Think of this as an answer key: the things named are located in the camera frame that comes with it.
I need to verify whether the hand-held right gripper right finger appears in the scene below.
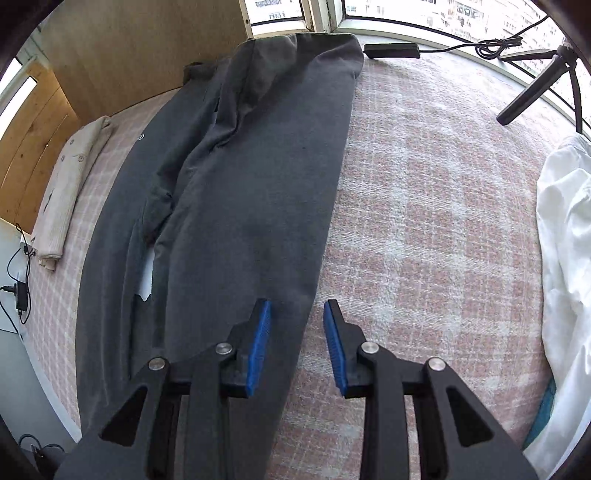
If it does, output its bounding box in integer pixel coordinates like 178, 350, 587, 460
323, 299, 541, 480

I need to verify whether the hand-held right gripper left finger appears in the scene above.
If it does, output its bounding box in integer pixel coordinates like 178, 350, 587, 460
53, 298, 273, 480

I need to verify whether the grey flower print t-shirt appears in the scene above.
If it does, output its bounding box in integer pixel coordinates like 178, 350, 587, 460
75, 33, 365, 480

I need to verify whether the white shirt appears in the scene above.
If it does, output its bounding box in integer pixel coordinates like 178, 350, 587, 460
524, 134, 591, 478

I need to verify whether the pink plaid table cloth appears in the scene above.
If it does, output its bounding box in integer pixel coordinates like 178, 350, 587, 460
25, 60, 561, 480

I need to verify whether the teal cloth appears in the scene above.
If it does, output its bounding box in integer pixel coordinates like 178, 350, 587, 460
522, 378, 558, 450

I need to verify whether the beige knitted cardigan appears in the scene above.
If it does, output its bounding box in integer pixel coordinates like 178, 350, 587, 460
30, 115, 115, 272

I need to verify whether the pine plank board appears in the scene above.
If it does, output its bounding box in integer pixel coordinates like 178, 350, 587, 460
0, 62, 83, 234

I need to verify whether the black tripod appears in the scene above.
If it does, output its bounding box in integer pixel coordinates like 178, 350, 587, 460
496, 39, 591, 136

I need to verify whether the light wooden board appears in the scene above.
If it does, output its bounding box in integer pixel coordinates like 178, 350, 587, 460
34, 0, 252, 123

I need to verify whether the black charging cable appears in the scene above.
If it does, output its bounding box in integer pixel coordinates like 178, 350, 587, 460
7, 224, 38, 282

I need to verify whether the black plug with cable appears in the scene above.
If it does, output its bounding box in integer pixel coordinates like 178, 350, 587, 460
0, 285, 28, 344

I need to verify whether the black ring light cable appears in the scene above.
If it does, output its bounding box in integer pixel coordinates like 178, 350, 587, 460
363, 14, 552, 60

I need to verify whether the white window frame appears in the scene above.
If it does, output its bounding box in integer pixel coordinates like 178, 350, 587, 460
0, 0, 591, 134

